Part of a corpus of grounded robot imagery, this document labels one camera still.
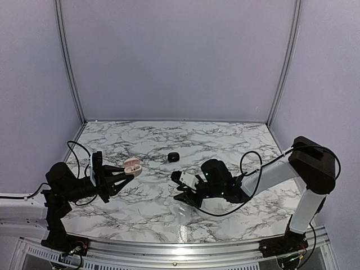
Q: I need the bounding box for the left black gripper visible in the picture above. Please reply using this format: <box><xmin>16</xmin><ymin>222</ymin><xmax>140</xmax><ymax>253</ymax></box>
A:
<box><xmin>64</xmin><ymin>165</ymin><xmax>134</xmax><ymax>204</ymax></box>

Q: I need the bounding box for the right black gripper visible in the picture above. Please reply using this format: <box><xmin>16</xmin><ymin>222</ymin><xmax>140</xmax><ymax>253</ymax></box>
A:
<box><xmin>174</xmin><ymin>175</ymin><xmax>224</xmax><ymax>209</ymax></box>

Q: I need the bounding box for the pink earbud charging case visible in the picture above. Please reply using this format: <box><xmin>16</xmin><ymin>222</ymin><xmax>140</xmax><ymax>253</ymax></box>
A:
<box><xmin>123</xmin><ymin>157</ymin><xmax>142</xmax><ymax>177</ymax></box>

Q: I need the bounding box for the black earbud charging case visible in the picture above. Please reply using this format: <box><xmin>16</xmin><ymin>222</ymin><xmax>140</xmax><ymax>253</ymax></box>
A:
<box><xmin>167</xmin><ymin>152</ymin><xmax>180</xmax><ymax>163</ymax></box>

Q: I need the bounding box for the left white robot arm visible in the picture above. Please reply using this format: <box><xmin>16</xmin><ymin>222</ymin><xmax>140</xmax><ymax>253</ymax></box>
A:
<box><xmin>1</xmin><ymin>151</ymin><xmax>142</xmax><ymax>250</ymax></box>

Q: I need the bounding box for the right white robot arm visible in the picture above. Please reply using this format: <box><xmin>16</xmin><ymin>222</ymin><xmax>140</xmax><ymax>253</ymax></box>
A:
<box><xmin>170</xmin><ymin>136</ymin><xmax>341</xmax><ymax>252</ymax></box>

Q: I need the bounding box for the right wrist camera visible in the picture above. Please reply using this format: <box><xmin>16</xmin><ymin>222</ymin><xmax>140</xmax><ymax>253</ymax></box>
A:
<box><xmin>171</xmin><ymin>171</ymin><xmax>199</xmax><ymax>188</ymax></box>

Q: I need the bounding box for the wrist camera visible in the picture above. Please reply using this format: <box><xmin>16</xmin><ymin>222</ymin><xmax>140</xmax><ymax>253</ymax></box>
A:
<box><xmin>88</xmin><ymin>156</ymin><xmax>97</xmax><ymax>187</ymax></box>
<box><xmin>171</xmin><ymin>171</ymin><xmax>199</xmax><ymax>188</ymax></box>

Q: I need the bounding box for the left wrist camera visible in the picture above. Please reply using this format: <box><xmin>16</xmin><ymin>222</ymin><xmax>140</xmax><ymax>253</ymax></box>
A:
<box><xmin>88</xmin><ymin>156</ymin><xmax>97</xmax><ymax>187</ymax></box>

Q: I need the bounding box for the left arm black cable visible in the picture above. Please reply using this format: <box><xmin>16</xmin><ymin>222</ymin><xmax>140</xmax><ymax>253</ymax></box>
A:
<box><xmin>0</xmin><ymin>140</ymin><xmax>99</xmax><ymax>206</ymax></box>

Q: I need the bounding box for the front aluminium rail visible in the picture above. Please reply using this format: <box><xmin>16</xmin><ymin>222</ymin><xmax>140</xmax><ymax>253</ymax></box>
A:
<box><xmin>16</xmin><ymin>222</ymin><xmax>330</xmax><ymax>270</ymax></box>

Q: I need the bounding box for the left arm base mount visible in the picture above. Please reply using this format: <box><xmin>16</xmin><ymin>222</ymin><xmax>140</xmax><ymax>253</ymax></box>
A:
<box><xmin>40</xmin><ymin>217</ymin><xmax>89</xmax><ymax>256</ymax></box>

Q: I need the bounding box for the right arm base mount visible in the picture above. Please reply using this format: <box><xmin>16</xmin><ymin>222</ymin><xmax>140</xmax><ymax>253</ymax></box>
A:
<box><xmin>259</xmin><ymin>223</ymin><xmax>309</xmax><ymax>258</ymax></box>

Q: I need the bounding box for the left aluminium frame post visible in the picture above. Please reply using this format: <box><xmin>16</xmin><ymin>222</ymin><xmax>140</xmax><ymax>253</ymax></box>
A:
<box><xmin>54</xmin><ymin>0</ymin><xmax>87</xmax><ymax>125</ymax></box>

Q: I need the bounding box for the aluminium frame post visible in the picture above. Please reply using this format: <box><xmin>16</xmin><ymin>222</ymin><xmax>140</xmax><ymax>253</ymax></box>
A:
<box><xmin>54</xmin><ymin>0</ymin><xmax>87</xmax><ymax>125</ymax></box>
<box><xmin>266</xmin><ymin>0</ymin><xmax>303</xmax><ymax>129</ymax></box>

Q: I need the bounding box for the right aluminium frame post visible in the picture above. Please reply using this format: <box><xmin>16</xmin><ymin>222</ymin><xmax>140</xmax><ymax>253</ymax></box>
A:
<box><xmin>266</xmin><ymin>0</ymin><xmax>303</xmax><ymax>129</ymax></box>

